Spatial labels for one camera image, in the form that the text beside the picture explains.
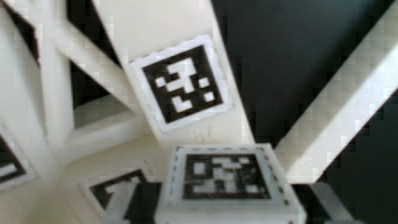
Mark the white chair back part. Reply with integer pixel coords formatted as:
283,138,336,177
0,0,255,224

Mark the translucent gripper right finger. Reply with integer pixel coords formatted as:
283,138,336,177
311,182,365,224

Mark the white front fence rail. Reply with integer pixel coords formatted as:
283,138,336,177
276,0,398,184

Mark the translucent gripper left finger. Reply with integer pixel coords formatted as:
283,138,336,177
100,182,137,224

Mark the white tagged cube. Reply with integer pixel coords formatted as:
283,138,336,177
155,144,308,224

